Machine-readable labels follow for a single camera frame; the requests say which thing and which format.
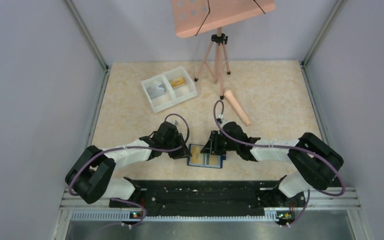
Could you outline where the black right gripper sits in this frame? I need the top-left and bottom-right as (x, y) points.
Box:
(201, 129), (239, 156)

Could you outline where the yellow card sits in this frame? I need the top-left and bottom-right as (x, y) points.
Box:
(168, 76), (186, 89)
(189, 145), (204, 166)

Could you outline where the aluminium frame rail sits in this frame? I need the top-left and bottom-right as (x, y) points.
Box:
(51, 187), (374, 240)

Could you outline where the pink tripod music stand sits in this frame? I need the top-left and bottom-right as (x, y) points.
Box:
(170, 0), (276, 100)

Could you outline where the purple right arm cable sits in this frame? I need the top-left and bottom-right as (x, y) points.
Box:
(213, 99), (347, 229)

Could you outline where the pink cylindrical tube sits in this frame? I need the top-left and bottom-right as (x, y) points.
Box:
(223, 87), (251, 126)

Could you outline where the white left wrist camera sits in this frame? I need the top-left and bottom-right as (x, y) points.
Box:
(170, 120), (180, 128)

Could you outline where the silver card in tray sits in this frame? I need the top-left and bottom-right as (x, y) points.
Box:
(146, 82), (166, 99)

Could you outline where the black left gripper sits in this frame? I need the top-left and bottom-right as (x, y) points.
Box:
(163, 132), (192, 159)

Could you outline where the yellow card in tray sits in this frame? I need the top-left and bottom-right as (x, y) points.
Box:
(168, 76), (186, 89)

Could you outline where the white two-compartment plastic tray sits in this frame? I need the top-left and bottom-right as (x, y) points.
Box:
(141, 66), (198, 113)

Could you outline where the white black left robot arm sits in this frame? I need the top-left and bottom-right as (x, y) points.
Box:
(65, 121), (192, 207)

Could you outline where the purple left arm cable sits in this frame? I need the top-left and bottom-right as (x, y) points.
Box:
(67, 113), (191, 229)

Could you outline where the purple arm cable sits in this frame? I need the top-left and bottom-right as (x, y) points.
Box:
(67, 113), (191, 229)
(213, 99), (347, 229)

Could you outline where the blue leather card holder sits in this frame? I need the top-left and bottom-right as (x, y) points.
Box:
(187, 144), (226, 169)

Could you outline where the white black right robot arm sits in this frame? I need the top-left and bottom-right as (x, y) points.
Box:
(201, 121), (344, 206)

